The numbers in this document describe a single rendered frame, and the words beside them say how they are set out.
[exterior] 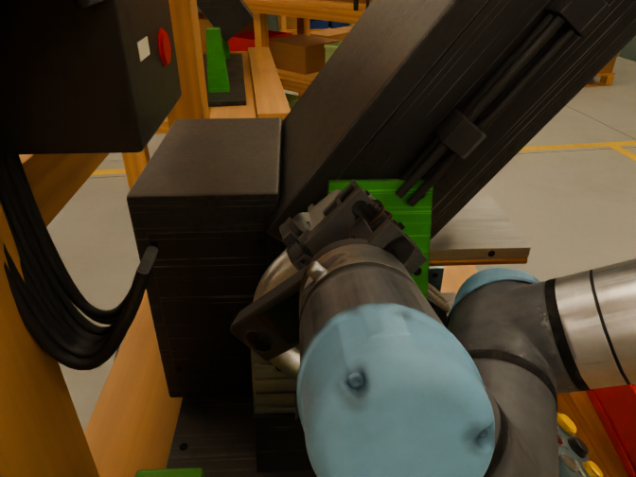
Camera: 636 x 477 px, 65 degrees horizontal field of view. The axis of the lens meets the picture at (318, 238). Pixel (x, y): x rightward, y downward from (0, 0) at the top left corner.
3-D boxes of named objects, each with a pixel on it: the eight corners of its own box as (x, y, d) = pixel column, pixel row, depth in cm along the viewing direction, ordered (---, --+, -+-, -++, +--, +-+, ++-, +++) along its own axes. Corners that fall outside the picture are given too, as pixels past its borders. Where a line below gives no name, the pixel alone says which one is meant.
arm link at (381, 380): (382, 580, 20) (253, 432, 18) (351, 414, 30) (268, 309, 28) (555, 480, 19) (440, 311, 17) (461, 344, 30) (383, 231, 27)
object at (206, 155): (290, 280, 102) (284, 116, 85) (290, 396, 76) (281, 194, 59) (199, 282, 101) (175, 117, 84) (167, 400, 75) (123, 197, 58)
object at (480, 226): (487, 212, 85) (491, 196, 83) (526, 265, 71) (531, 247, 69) (257, 218, 83) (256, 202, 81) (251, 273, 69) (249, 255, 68)
